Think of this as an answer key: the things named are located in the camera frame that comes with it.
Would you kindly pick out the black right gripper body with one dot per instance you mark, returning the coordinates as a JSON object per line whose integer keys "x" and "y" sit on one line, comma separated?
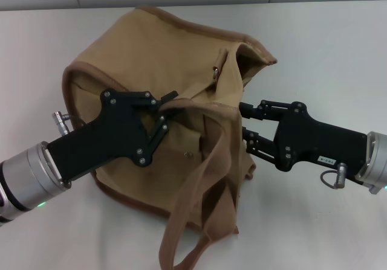
{"x": 311, "y": 137}

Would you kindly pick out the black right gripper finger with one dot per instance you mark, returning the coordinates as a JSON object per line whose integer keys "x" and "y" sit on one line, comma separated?
{"x": 263, "y": 111}
{"x": 260, "y": 147}

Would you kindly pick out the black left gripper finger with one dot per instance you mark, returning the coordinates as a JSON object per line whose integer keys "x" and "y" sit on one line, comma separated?
{"x": 158, "y": 131}
{"x": 148, "y": 105}

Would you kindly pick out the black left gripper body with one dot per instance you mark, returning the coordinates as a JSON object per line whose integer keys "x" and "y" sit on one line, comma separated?
{"x": 115, "y": 131}

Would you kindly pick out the khaki canvas food bag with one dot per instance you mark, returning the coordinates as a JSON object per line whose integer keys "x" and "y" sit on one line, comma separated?
{"x": 136, "y": 55}

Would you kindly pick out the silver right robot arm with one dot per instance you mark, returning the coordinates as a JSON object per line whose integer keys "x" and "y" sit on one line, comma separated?
{"x": 378, "y": 161}

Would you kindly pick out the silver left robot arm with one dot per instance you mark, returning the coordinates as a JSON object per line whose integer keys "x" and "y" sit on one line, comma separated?
{"x": 27, "y": 176}

